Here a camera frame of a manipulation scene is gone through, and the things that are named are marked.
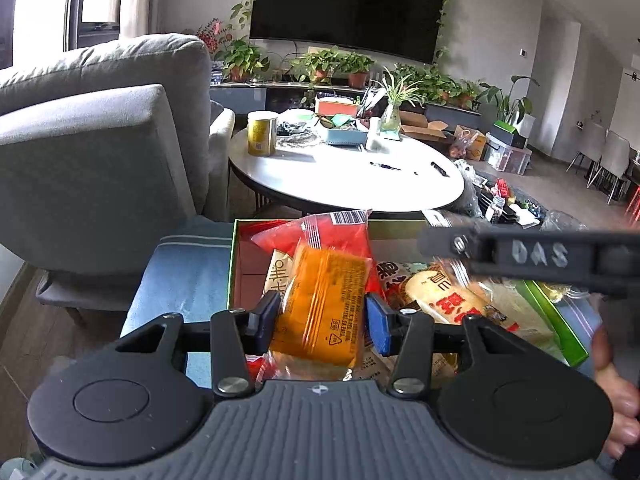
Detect peace lily in white pot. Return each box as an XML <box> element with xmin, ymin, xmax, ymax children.
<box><xmin>476</xmin><ymin>74</ymin><xmax>542</xmax><ymax>137</ymax></box>

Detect green cardboard box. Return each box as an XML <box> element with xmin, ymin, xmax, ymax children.
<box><xmin>226</xmin><ymin>217</ymin><xmax>592</xmax><ymax>370</ymax></box>

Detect red packet white characters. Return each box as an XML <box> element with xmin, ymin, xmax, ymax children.
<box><xmin>374</xmin><ymin>260</ymin><xmax>417</xmax><ymax>308</ymax></box>

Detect clear plastic storage box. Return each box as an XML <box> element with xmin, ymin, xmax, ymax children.
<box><xmin>486</xmin><ymin>132</ymin><xmax>534</xmax><ymax>177</ymax></box>

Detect spider plant in glass vase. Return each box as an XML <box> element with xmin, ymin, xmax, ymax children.
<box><xmin>371</xmin><ymin>66</ymin><xmax>427</xmax><ymax>134</ymax></box>

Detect clear plastic bag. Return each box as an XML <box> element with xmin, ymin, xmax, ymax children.
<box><xmin>452</xmin><ymin>159</ymin><xmax>483</xmax><ymax>218</ymax></box>

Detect white packet black characters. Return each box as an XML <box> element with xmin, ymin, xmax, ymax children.
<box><xmin>264</xmin><ymin>249</ymin><xmax>297</xmax><ymax>303</ymax></box>

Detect ivy vine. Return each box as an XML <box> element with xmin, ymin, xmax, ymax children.
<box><xmin>229</xmin><ymin>0</ymin><xmax>452</xmax><ymax>62</ymax></box>

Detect plastic bag of fruit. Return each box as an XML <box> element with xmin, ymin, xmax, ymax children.
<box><xmin>449</xmin><ymin>126</ymin><xmax>489</xmax><ymax>162</ymax></box>

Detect open cardboard box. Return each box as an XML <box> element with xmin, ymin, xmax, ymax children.
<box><xmin>399</xmin><ymin>109</ymin><xmax>457</xmax><ymax>144</ymax></box>

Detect blue plastic tray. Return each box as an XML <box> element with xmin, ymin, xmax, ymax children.
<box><xmin>314</xmin><ymin>124</ymin><xmax>370</xmax><ymax>149</ymax></box>

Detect person's right hand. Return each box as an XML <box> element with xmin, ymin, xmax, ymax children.
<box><xmin>592</xmin><ymin>326</ymin><xmax>640</xmax><ymax>459</ymax></box>

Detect dark marble round table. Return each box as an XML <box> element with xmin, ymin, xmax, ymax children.
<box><xmin>452</xmin><ymin>160</ymin><xmax>592</xmax><ymax>233</ymax></box>

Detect shiny red snack bag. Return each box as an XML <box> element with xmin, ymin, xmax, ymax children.
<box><xmin>251</xmin><ymin>209</ymin><xmax>375</xmax><ymax>273</ymax></box>

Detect white round table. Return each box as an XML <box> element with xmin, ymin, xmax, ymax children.
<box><xmin>227</xmin><ymin>129</ymin><xmax>467</xmax><ymax>214</ymax></box>

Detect grey armchair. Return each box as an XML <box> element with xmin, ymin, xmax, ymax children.
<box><xmin>0</xmin><ymin>33</ymin><xmax>237</xmax><ymax>313</ymax></box>

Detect grey television cabinet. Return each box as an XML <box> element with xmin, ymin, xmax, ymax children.
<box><xmin>209</xmin><ymin>81</ymin><xmax>482</xmax><ymax>127</ymax></box>

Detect black television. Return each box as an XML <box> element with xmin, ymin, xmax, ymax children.
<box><xmin>248</xmin><ymin>0</ymin><xmax>448</xmax><ymax>66</ymax></box>

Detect red berry decoration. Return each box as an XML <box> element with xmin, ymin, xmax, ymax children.
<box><xmin>194</xmin><ymin>18</ymin><xmax>234</xmax><ymax>54</ymax></box>

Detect yellow can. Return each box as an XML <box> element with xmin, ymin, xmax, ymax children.
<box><xmin>247</xmin><ymin>110</ymin><xmax>279</xmax><ymax>158</ymax></box>

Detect orange bread packet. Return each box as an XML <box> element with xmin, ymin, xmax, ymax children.
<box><xmin>267</xmin><ymin>244</ymin><xmax>375</xmax><ymax>378</ymax></box>

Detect glass mug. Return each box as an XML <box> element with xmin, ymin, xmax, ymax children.
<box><xmin>539</xmin><ymin>208</ymin><xmax>592</xmax><ymax>307</ymax></box>

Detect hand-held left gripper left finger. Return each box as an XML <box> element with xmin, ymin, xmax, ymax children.
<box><xmin>114</xmin><ymin>289</ymin><xmax>282</xmax><ymax>400</ymax></box>

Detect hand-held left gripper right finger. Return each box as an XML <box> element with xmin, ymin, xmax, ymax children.
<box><xmin>364</xmin><ymin>291</ymin><xmax>532</xmax><ymax>400</ymax></box>

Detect clear glass dish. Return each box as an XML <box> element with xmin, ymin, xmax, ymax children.
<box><xmin>276</xmin><ymin>121</ymin><xmax>322</xmax><ymax>149</ymax></box>

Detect small white bottle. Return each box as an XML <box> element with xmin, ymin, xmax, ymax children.
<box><xmin>365</xmin><ymin>116</ymin><xmax>383</xmax><ymax>152</ymax></box>

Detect clear bread packet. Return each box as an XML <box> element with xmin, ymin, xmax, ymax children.
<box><xmin>472</xmin><ymin>280</ymin><xmax>558</xmax><ymax>353</ymax></box>

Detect potted pothos plant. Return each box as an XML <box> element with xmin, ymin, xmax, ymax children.
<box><xmin>449</xmin><ymin>79</ymin><xmax>482</xmax><ymax>109</ymax></box>
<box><xmin>291</xmin><ymin>49</ymin><xmax>342</xmax><ymax>87</ymax></box>
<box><xmin>340</xmin><ymin>51</ymin><xmax>377</xmax><ymax>89</ymax></box>
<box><xmin>394</xmin><ymin>61</ymin><xmax>452</xmax><ymax>104</ymax></box>
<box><xmin>216</xmin><ymin>39</ymin><xmax>270</xmax><ymax>84</ymax></box>

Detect orange box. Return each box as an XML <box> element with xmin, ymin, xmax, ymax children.
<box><xmin>314</xmin><ymin>96</ymin><xmax>362</xmax><ymax>119</ymax></box>

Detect pale yellow packet red print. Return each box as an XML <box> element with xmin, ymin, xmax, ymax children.
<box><xmin>404</xmin><ymin>269</ymin><xmax>507</xmax><ymax>328</ymax></box>

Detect white dining chair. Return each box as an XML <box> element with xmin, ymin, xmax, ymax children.
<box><xmin>566</xmin><ymin>119</ymin><xmax>609</xmax><ymax>189</ymax></box>
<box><xmin>594</xmin><ymin>129</ymin><xmax>635</xmax><ymax>207</ymax></box>

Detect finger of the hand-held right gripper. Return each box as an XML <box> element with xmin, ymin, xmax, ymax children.
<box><xmin>419</xmin><ymin>224</ymin><xmax>482</xmax><ymax>287</ymax></box>

